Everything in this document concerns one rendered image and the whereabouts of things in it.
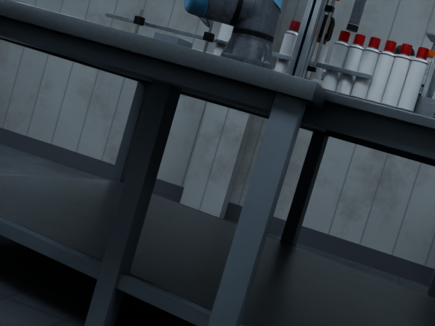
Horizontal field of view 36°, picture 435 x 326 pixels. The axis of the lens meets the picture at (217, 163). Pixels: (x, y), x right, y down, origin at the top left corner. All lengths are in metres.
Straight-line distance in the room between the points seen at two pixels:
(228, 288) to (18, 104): 4.14
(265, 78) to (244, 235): 0.33
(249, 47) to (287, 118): 0.45
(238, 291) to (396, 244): 3.25
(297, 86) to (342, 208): 3.28
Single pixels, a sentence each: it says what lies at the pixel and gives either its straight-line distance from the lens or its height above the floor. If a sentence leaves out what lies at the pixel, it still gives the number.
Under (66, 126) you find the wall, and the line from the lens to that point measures 5.21.
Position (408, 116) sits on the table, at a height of 0.82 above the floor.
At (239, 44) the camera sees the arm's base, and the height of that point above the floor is 0.91.
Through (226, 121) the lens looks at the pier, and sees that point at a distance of 4.58.
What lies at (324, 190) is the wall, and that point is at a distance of 4.63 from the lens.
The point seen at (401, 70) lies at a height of 1.00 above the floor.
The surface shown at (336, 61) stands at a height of 0.98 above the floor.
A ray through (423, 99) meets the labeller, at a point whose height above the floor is 0.93.
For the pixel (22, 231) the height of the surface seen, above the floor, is 0.22.
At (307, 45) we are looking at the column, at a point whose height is 0.99.
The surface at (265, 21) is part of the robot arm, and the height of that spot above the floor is 0.98.
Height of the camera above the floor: 0.72
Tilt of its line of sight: 4 degrees down
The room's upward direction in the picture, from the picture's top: 16 degrees clockwise
